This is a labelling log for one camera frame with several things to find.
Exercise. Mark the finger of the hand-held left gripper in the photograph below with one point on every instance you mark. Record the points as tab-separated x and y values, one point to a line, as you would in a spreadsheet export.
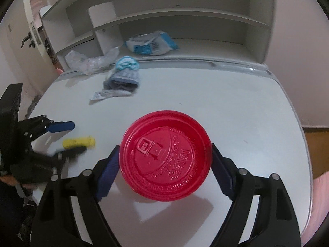
63	126
74	151

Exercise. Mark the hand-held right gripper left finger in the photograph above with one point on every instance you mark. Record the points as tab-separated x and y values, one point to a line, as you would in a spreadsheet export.
108	175

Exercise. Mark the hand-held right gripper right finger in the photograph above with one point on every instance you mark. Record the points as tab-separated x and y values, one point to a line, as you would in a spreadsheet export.
222	175

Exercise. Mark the yellow marker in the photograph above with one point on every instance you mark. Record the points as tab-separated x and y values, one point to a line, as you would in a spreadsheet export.
79	141

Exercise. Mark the red plastic lid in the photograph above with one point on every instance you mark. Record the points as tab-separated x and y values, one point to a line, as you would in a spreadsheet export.
164	157

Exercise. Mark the white door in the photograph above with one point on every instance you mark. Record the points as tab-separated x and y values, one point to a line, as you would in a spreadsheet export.
15	64

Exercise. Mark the small white wrapper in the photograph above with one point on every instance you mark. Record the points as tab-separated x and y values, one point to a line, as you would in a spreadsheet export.
102	94

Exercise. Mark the clear plastic wrap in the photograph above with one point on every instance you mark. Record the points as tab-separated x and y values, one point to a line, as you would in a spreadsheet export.
87	61

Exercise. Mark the black door lock knob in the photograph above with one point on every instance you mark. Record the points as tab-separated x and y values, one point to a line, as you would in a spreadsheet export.
31	44

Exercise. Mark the blue and grey knit sock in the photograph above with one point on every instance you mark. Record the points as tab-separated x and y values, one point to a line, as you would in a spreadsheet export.
126	76

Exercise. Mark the pink cloth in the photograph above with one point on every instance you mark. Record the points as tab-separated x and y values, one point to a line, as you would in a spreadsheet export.
321	198

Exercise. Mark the blue and white plastic bag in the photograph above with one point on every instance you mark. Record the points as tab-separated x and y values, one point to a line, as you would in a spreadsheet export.
159	43

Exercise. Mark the grey desk hutch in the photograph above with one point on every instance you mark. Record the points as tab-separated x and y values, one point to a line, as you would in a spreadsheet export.
180	0

